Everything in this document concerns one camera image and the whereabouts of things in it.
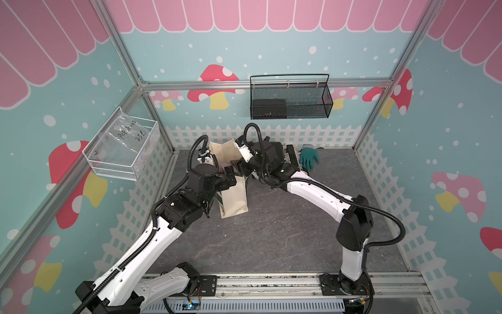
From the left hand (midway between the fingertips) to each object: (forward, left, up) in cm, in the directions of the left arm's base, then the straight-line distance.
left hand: (222, 173), depth 70 cm
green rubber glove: (+35, -41, -29) cm, 62 cm away
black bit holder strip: (+37, -33, -30) cm, 58 cm away
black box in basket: (+35, -17, +3) cm, 39 cm away
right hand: (+11, -4, -2) cm, 12 cm away
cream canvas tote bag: (+1, -2, -21) cm, 22 cm away
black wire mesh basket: (+45, -28, +4) cm, 53 cm away
